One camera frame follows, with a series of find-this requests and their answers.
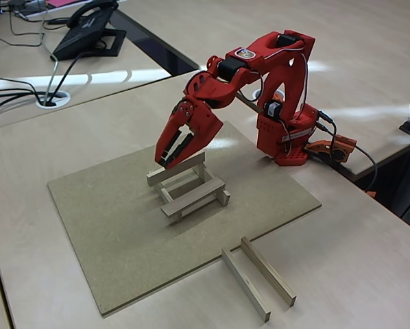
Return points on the black desk phone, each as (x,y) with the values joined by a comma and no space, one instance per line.
(78,37)

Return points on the orange plastic table clamp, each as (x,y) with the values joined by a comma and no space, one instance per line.
(332,149)

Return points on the red robot arm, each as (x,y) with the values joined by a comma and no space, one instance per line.
(277,79)

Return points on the brown fibreboard base panel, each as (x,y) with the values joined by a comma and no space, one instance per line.
(122,240)

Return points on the black phone handset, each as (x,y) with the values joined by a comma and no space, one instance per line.
(88,12)

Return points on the small orange plastic piece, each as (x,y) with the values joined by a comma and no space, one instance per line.
(372,193)

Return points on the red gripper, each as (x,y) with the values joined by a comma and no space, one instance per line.
(199,120)

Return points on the pink paper sheet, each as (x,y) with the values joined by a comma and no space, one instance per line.
(66,2)

